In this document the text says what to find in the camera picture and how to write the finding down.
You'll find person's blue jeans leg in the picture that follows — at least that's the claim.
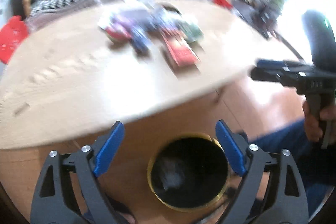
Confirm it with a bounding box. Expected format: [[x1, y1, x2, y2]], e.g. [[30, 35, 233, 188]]
[[248, 120, 331, 216]]

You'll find red bag on floor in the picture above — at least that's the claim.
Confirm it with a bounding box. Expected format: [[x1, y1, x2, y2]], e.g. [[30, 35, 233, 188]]
[[212, 0, 233, 10]]

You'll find black gold-rimmed trash bin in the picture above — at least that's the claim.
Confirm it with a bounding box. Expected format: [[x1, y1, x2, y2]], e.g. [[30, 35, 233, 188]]
[[147, 134, 230, 212]]

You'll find blue wrapper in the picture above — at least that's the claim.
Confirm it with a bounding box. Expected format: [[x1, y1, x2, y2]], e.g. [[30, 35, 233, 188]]
[[130, 26, 151, 56]]

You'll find person's right hand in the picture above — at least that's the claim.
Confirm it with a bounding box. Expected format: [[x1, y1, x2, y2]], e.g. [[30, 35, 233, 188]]
[[302, 101, 335, 144]]

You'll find torn white green box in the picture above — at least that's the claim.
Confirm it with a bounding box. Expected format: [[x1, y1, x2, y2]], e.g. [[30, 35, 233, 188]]
[[109, 0, 182, 31]]

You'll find small red cigarette pack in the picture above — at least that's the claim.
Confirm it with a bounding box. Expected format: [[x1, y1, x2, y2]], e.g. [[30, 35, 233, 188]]
[[100, 22, 131, 43]]

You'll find red pig-shaped stool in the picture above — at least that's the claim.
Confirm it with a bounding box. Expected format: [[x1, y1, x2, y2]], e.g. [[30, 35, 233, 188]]
[[0, 15, 29, 65]]

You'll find teal crushed box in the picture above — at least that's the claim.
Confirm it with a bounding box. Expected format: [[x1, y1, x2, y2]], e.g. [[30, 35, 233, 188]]
[[176, 20, 203, 44]]

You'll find large red cigarette carton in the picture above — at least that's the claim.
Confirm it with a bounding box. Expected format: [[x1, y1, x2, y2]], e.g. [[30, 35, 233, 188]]
[[160, 29, 199, 69]]

